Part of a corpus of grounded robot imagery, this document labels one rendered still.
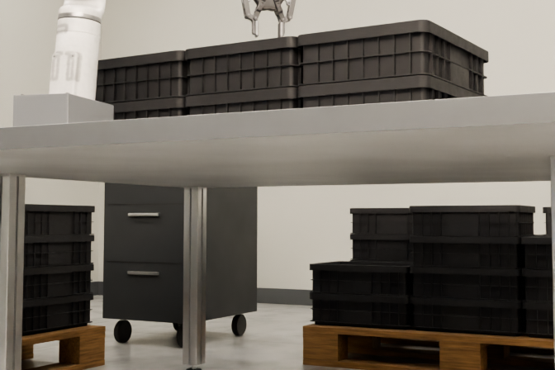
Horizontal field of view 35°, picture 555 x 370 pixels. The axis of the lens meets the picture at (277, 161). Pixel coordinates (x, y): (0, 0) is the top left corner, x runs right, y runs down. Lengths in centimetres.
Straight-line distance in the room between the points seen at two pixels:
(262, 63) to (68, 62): 41
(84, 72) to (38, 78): 429
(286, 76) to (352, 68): 16
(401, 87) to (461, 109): 55
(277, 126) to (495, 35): 416
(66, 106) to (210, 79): 36
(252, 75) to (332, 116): 69
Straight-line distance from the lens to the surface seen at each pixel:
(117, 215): 392
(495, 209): 314
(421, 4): 558
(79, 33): 191
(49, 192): 620
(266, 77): 191
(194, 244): 314
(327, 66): 184
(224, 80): 198
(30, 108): 189
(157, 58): 209
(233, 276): 402
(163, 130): 141
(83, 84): 189
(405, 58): 177
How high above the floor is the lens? 53
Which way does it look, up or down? 4 degrees up
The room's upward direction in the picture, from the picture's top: straight up
